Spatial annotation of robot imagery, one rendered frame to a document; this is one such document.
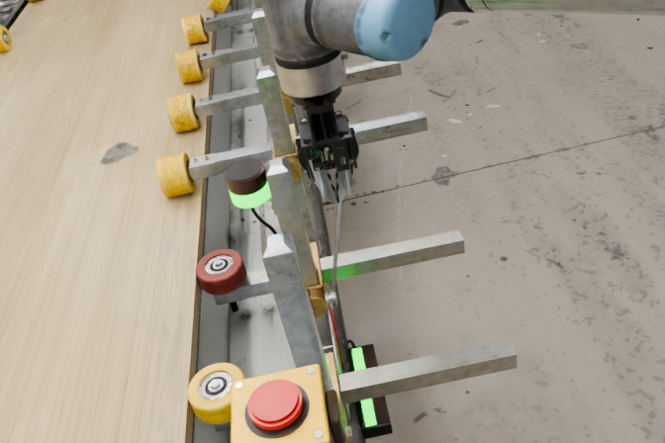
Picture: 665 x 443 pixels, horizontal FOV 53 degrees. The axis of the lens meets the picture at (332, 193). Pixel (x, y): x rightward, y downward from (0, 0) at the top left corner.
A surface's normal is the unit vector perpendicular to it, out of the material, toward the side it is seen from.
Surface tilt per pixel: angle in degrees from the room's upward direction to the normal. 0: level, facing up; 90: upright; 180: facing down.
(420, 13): 90
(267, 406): 0
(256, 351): 0
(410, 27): 90
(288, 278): 90
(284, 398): 0
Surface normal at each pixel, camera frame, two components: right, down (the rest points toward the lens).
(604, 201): -0.17, -0.79
